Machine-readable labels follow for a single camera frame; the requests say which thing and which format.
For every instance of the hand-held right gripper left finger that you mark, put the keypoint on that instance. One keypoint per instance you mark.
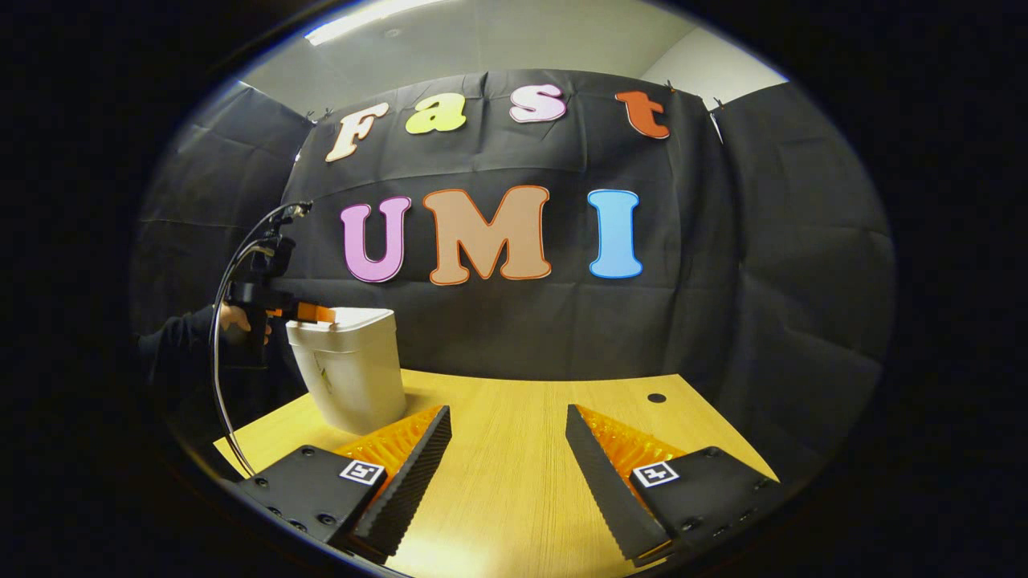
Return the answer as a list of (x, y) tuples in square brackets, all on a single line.
[(409, 474)]

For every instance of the white desktop garbage bin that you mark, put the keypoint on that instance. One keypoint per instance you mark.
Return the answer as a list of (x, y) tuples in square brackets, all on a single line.
[(353, 377)]

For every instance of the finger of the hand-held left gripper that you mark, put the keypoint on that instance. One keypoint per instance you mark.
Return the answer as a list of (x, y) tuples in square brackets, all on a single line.
[(313, 313)]

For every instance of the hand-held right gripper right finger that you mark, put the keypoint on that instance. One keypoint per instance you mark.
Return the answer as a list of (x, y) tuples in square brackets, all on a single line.
[(606, 482)]

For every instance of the wooden desktop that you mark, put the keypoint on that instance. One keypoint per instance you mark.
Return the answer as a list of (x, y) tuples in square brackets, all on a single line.
[(506, 449)]

